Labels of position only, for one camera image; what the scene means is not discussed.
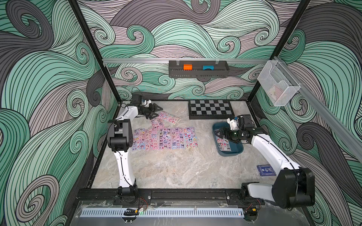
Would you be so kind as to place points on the orange block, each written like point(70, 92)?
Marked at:
point(187, 67)

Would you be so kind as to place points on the black corner frame post left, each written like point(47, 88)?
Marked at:
point(83, 24)

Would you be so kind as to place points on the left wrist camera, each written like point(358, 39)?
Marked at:
point(146, 102)

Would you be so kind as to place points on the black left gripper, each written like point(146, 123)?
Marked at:
point(155, 106)

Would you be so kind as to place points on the clear plastic wall holder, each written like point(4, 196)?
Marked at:
point(278, 82)

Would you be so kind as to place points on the aluminium rail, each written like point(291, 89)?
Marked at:
point(135, 60)
point(312, 90)

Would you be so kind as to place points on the teal block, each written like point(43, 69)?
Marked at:
point(208, 68)

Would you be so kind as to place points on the black and grey chessboard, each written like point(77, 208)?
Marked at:
point(210, 109)

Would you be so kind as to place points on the aluminium rail back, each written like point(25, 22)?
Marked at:
point(135, 60)

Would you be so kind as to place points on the black wall-mounted tray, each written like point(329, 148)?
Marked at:
point(176, 70)

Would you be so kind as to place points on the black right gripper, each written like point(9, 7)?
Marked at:
point(224, 130)

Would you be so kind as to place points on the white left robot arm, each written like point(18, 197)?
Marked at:
point(120, 141)

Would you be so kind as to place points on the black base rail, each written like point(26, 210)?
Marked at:
point(157, 197)

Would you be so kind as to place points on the aluminium rail right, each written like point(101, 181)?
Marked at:
point(312, 90)

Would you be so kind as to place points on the white perforated cable duct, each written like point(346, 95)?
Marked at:
point(165, 213)

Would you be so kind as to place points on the teal plastic storage box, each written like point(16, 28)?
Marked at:
point(236, 149)

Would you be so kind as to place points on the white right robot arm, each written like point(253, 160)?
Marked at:
point(294, 185)

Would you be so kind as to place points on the blue card deck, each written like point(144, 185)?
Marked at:
point(266, 170)

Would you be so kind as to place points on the pink sticker sheet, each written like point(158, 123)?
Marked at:
point(170, 118)
point(152, 139)
point(164, 138)
point(177, 138)
point(190, 138)
point(157, 123)
point(139, 139)

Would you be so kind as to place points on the sticker sheet stack in box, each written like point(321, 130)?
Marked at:
point(223, 146)

